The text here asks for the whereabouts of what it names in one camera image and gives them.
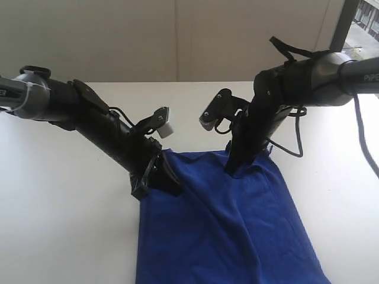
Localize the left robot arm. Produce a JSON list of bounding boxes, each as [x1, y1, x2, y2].
[[1, 66, 183, 201]]

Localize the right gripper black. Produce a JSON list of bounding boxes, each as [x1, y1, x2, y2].
[[224, 100, 289, 177]]

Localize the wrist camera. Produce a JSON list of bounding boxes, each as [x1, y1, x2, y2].
[[138, 106, 174, 139], [199, 88, 249, 135]]

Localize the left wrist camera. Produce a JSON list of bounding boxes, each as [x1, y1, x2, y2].
[[138, 106, 174, 139]]

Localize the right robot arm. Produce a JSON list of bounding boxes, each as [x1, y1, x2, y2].
[[224, 37, 378, 175]]

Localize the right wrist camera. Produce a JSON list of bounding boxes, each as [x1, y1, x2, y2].
[[199, 88, 249, 135]]

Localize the dark window frame post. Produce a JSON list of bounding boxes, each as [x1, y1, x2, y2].
[[329, 0, 359, 52]]

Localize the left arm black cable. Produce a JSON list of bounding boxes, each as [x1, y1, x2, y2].
[[108, 106, 134, 128]]

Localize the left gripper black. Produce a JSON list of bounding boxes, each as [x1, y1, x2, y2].
[[118, 134, 182, 200]]

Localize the blue microfiber towel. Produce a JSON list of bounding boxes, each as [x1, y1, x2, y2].
[[136, 150, 329, 283]]

